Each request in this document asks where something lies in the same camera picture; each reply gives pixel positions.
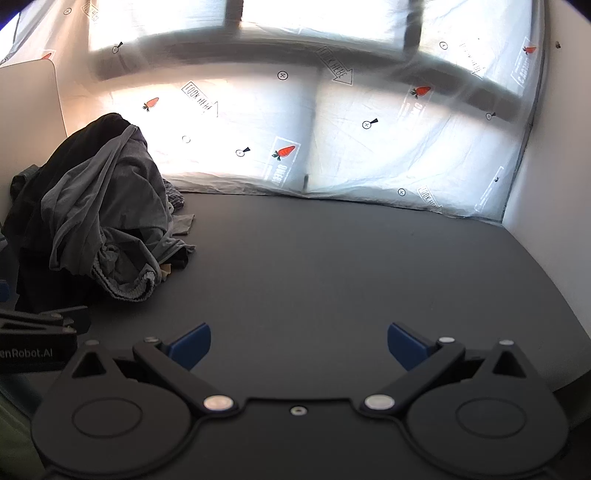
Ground dark teal cloth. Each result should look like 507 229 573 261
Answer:
9 165 43 204

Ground light grey t-shirt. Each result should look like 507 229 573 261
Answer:
41 124 169 278

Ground small grey cloth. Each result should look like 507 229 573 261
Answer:
168 213 195 237

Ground grey sweatpants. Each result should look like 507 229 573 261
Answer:
90 222 197 302

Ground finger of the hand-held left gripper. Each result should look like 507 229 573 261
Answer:
0 305 92 334

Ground dark garment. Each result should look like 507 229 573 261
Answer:
9 113 139 315

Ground plaid cloth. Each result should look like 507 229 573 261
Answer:
163 179 185 214

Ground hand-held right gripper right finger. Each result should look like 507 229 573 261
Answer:
362 322 541 413

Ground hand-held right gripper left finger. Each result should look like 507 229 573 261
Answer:
60 322 238 414

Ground white board panel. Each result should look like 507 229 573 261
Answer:
0 59 68 222

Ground white printed plastic sheet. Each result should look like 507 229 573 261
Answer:
0 0 550 227

